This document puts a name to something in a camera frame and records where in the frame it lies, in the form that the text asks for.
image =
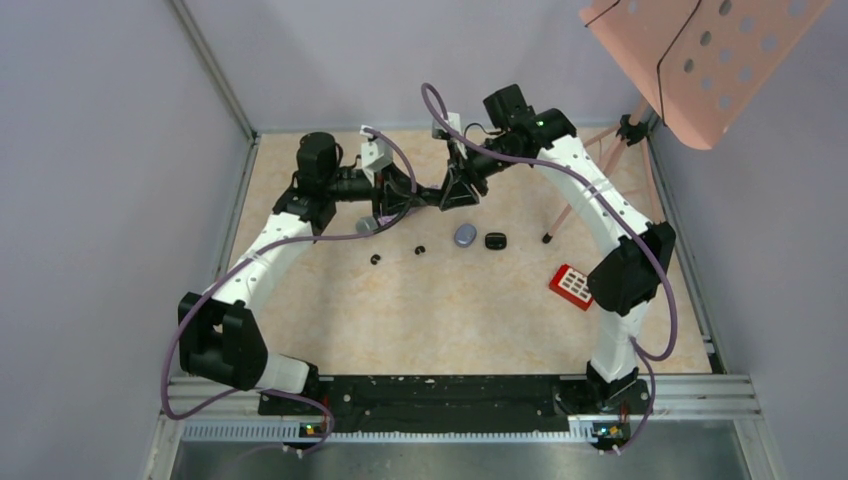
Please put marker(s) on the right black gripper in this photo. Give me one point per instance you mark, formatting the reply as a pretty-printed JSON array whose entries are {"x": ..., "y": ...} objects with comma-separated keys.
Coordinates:
[{"x": 458, "y": 192}]

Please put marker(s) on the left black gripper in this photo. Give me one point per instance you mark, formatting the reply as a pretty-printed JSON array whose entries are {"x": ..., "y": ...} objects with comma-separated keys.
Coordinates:
[{"x": 393, "y": 188}]

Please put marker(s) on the lavender earbud charging case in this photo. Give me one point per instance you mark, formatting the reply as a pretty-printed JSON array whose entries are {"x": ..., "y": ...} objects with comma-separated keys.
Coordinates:
[{"x": 465, "y": 235}]

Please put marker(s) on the black earbud case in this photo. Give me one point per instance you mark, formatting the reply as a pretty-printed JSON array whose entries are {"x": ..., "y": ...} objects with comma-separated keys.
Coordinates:
[
  {"x": 495, "y": 241},
  {"x": 431, "y": 197}
]

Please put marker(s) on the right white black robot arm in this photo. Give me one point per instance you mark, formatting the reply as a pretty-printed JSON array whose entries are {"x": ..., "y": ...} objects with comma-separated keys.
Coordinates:
[{"x": 636, "y": 251}]

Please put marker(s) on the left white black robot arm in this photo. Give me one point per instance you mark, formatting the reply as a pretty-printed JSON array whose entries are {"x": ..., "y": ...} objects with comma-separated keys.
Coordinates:
[{"x": 219, "y": 336}]

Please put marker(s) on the purple glitter microphone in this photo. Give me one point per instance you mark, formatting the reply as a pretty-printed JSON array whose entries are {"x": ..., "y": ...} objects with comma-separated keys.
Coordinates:
[{"x": 372, "y": 225}]

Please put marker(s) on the red white toy block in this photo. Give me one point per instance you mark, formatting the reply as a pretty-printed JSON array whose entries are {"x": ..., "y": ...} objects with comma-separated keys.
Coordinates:
[{"x": 572, "y": 285}]

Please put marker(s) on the pink music stand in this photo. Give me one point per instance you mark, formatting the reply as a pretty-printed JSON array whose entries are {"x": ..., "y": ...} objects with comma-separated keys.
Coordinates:
[{"x": 697, "y": 64}]

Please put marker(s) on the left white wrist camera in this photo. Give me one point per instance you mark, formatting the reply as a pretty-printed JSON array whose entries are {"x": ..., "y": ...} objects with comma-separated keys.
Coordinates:
[{"x": 375, "y": 153}]

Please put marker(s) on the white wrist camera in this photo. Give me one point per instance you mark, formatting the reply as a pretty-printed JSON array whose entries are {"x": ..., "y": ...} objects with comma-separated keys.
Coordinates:
[
  {"x": 446, "y": 129},
  {"x": 375, "y": 153}
]

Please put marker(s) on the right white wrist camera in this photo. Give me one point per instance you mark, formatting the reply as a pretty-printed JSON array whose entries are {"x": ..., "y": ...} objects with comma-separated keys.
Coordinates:
[{"x": 446, "y": 129}]

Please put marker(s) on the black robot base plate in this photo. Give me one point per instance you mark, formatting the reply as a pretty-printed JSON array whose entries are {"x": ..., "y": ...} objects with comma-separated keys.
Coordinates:
[{"x": 471, "y": 404}]

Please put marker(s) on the aluminium frame rail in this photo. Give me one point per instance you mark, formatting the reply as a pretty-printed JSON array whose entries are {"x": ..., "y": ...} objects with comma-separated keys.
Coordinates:
[{"x": 702, "y": 398}]

